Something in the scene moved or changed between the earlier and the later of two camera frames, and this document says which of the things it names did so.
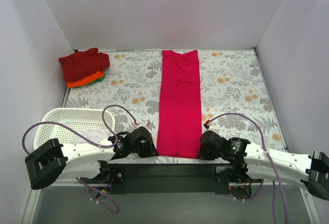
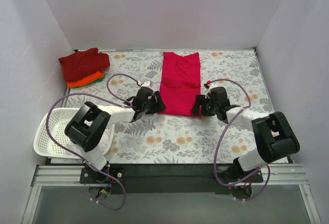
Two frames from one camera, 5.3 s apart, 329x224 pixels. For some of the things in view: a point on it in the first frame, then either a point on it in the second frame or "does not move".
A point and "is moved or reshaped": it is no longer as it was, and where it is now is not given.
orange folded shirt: [86, 80] does not move
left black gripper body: [150, 149] -> [154, 103]
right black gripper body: [204, 152] -> [202, 107]
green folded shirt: [98, 80] does not move
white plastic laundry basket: [60, 123] does not move
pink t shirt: [180, 111] is moved or reshaped
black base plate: [169, 179] does not move
